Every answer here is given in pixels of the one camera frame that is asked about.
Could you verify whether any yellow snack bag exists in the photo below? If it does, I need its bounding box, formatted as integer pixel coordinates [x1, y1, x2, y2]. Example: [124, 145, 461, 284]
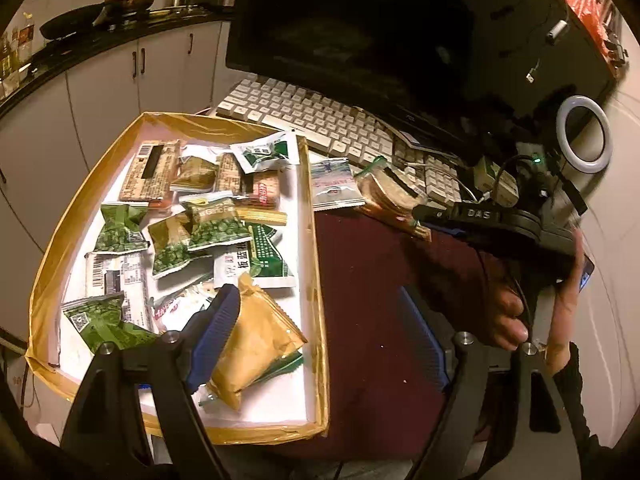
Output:
[209, 273, 308, 411]

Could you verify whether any green QR snack packet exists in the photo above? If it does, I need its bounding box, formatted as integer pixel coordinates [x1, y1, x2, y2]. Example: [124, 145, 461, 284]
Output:
[61, 292, 156, 353]

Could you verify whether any clear cracker pack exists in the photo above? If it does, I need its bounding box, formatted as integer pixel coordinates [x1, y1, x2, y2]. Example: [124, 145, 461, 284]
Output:
[355, 156, 431, 240]

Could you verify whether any person's right hand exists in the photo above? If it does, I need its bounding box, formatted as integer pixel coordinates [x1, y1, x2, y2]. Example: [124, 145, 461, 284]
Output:
[489, 229, 585, 375]

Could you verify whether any green white snack packet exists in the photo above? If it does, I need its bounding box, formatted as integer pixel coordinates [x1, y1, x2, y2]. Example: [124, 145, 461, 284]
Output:
[213, 223, 297, 289]

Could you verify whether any green pea snack packet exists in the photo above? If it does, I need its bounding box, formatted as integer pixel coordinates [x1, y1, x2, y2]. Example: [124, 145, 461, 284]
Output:
[184, 197, 252, 252]

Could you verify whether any silver barcode snack packet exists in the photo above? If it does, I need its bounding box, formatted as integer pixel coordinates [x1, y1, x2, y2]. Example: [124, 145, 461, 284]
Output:
[86, 252, 154, 332]

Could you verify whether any yellow taped cardboard tray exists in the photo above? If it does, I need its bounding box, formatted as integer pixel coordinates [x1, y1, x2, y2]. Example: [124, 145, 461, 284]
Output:
[26, 113, 330, 444]

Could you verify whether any brown snack bar packet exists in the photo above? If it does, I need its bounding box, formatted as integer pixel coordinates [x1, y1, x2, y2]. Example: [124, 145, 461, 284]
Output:
[215, 152, 245, 196]

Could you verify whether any brown barcode snack bar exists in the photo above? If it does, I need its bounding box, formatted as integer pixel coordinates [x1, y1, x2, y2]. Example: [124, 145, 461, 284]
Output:
[118, 140, 182, 203]

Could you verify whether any white blue snack packet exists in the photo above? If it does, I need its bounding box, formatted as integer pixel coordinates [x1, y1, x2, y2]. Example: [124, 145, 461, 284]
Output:
[310, 157, 366, 211]

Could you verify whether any black computer monitor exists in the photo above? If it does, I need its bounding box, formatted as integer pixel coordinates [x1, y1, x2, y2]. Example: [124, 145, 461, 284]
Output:
[226, 0, 615, 162]

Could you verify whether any white computer keyboard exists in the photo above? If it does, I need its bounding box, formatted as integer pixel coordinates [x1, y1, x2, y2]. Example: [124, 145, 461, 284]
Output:
[212, 74, 461, 206]

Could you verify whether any black frying pan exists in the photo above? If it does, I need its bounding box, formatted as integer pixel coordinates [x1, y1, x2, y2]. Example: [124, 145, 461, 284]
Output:
[39, 3, 105, 40]

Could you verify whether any white ring light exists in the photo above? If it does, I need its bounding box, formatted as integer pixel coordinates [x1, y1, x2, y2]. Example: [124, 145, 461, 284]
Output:
[555, 96, 613, 174]

